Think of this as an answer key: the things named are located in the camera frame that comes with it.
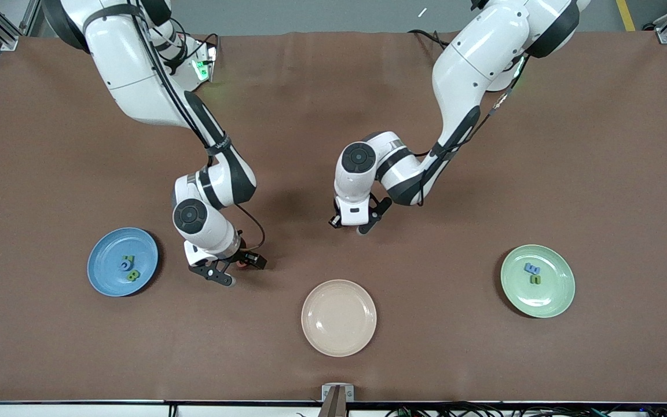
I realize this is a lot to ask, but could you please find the white table edge rail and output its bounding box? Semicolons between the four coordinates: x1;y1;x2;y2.
0;400;667;417

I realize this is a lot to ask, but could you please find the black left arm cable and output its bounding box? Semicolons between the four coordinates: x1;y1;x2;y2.
417;52;534;200

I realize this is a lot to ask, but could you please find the camera mast pole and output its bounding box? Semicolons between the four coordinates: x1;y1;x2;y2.
317;387;348;417

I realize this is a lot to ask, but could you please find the green plate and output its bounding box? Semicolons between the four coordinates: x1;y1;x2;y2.
500;244;576;319

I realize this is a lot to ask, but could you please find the blue plate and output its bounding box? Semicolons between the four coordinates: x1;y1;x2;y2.
87;227;159;298

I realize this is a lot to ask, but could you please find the black cable bundle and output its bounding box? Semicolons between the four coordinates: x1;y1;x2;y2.
386;403;667;417

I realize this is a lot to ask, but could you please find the black base cable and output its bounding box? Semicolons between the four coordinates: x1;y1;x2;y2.
409;29;456;58

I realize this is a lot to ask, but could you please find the beige plate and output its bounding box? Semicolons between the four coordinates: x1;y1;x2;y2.
301;279;378;357

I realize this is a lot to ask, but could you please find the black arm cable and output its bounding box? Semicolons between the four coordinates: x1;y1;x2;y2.
125;0;267;255
417;52;534;200

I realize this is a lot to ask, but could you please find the silver metal clamp bracket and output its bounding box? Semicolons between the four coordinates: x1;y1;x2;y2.
321;383;355;403

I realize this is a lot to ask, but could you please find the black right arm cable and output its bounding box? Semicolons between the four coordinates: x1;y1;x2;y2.
125;0;267;255

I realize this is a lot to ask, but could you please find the brown table mat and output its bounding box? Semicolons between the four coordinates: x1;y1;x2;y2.
0;30;667;404

